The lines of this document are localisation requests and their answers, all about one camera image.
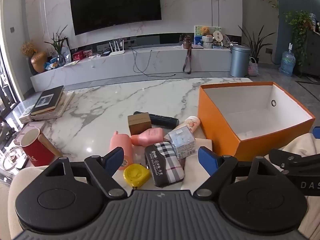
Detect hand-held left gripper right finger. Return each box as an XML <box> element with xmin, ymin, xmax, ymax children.
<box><xmin>192</xmin><ymin>146</ymin><xmax>272</xmax><ymax>198</ymax></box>

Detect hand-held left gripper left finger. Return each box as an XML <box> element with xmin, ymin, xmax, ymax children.
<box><xmin>41</xmin><ymin>147</ymin><xmax>128</xmax><ymax>199</ymax></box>

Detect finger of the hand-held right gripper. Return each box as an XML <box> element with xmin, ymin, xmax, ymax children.
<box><xmin>269</xmin><ymin>149</ymin><xmax>320</xmax><ymax>175</ymax></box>

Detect salmon round bottle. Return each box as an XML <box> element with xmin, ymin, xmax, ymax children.
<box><xmin>109</xmin><ymin>130</ymin><xmax>134</xmax><ymax>168</ymax></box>

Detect yellow tape measure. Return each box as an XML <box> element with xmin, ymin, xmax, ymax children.
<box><xmin>123</xmin><ymin>164</ymin><xmax>151</xmax><ymax>189</ymax></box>

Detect clear plastic cube box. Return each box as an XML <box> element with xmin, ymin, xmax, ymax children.
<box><xmin>167</xmin><ymin>126</ymin><xmax>197</xmax><ymax>159</ymax></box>

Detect peach printed tube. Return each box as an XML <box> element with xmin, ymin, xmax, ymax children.
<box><xmin>164</xmin><ymin>116</ymin><xmax>201</xmax><ymax>140</ymax></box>

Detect plaid case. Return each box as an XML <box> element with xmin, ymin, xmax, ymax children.
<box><xmin>144</xmin><ymin>142</ymin><xmax>185</xmax><ymax>188</ymax></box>

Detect pink lotion bottle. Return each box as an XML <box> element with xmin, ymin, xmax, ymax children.
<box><xmin>130</xmin><ymin>128</ymin><xmax>165</xmax><ymax>146</ymax></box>

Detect orange cardboard box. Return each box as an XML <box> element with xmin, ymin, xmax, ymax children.
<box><xmin>197</xmin><ymin>81</ymin><xmax>316</xmax><ymax>162</ymax></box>

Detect small brown cardboard box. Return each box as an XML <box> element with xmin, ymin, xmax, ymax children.
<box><xmin>127</xmin><ymin>112</ymin><xmax>152</xmax><ymax>136</ymax></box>

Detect dark green bottle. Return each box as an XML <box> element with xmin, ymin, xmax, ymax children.
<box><xmin>134</xmin><ymin>111</ymin><xmax>179</xmax><ymax>128</ymax></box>

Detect cream cloth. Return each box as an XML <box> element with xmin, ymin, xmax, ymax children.
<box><xmin>7</xmin><ymin>166</ymin><xmax>52</xmax><ymax>230</ymax></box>
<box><xmin>265</xmin><ymin>133</ymin><xmax>320</xmax><ymax>240</ymax></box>

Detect wooden block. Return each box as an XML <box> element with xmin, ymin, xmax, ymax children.
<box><xmin>39</xmin><ymin>134</ymin><xmax>63</xmax><ymax>158</ymax></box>

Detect beige book pile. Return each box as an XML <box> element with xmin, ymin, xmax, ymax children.
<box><xmin>31</xmin><ymin>91</ymin><xmax>75</xmax><ymax>121</ymax></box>

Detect red cup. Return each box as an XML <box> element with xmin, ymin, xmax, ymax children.
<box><xmin>20</xmin><ymin>127</ymin><xmax>55</xmax><ymax>167</ymax></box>

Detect black book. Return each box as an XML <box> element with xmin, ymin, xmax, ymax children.
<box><xmin>30</xmin><ymin>85</ymin><xmax>65</xmax><ymax>115</ymax></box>

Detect pink box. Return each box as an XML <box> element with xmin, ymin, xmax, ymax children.
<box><xmin>14</xmin><ymin>121</ymin><xmax>45</xmax><ymax>145</ymax></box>

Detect woven bag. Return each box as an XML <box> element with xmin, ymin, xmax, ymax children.
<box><xmin>247</xmin><ymin>57</ymin><xmax>259</xmax><ymax>77</ymax></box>

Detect water jug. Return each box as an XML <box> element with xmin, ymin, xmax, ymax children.
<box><xmin>279</xmin><ymin>43</ymin><xmax>297</xmax><ymax>77</ymax></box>

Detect marble television console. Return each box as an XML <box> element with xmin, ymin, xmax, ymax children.
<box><xmin>30</xmin><ymin>45</ymin><xmax>232</xmax><ymax>93</ymax></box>

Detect glass dish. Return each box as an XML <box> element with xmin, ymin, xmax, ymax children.
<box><xmin>0</xmin><ymin>146</ymin><xmax>28</xmax><ymax>173</ymax></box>

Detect blue-grey trash can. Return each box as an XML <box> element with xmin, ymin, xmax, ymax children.
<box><xmin>229</xmin><ymin>44</ymin><xmax>251</xmax><ymax>78</ymax></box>

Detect grey cabinet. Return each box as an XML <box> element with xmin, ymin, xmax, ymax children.
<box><xmin>295</xmin><ymin>27</ymin><xmax>320</xmax><ymax>78</ymax></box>

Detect white router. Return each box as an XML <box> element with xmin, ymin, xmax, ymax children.
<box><xmin>109</xmin><ymin>40</ymin><xmax>126</xmax><ymax>57</ymax></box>

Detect long-leaf floor plant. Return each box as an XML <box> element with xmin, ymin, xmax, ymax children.
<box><xmin>237</xmin><ymin>25</ymin><xmax>275</xmax><ymax>63</ymax></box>

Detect blue snack bag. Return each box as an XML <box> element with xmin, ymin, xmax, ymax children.
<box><xmin>44</xmin><ymin>57</ymin><xmax>59</xmax><ymax>70</ymax></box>

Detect white plastic bag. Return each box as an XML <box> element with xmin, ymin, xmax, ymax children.
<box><xmin>61</xmin><ymin>45</ymin><xmax>72</xmax><ymax>63</ymax></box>

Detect green plant in glass vase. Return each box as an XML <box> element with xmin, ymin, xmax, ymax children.
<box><xmin>44</xmin><ymin>25</ymin><xmax>69</xmax><ymax>67</ymax></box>

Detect gold vase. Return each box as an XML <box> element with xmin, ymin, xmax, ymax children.
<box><xmin>30</xmin><ymin>51</ymin><xmax>48</xmax><ymax>73</ymax></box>

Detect round white fan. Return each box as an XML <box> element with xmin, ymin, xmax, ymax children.
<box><xmin>212</xmin><ymin>30</ymin><xmax>223</xmax><ymax>46</ymax></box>

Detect picture board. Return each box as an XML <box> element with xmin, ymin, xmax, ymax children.
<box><xmin>194</xmin><ymin>25</ymin><xmax>222</xmax><ymax>47</ymax></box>

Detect hanging vine plant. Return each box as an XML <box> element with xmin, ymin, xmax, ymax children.
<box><xmin>285</xmin><ymin>10</ymin><xmax>313</xmax><ymax>65</ymax></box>

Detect dried flowers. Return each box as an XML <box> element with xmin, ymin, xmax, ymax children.
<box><xmin>21</xmin><ymin>41</ymin><xmax>38</xmax><ymax>57</ymax></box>

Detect black television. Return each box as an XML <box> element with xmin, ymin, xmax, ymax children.
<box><xmin>69</xmin><ymin>0</ymin><xmax>162</xmax><ymax>36</ymax></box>

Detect black cable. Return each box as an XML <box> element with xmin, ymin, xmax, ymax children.
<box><xmin>132</xmin><ymin>46</ymin><xmax>175</xmax><ymax>77</ymax></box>

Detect brown strap bag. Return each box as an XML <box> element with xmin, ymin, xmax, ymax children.
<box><xmin>182</xmin><ymin>35</ymin><xmax>192</xmax><ymax>75</ymax></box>

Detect window frame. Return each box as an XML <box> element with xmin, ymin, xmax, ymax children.
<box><xmin>0</xmin><ymin>37</ymin><xmax>22</xmax><ymax>130</ymax></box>

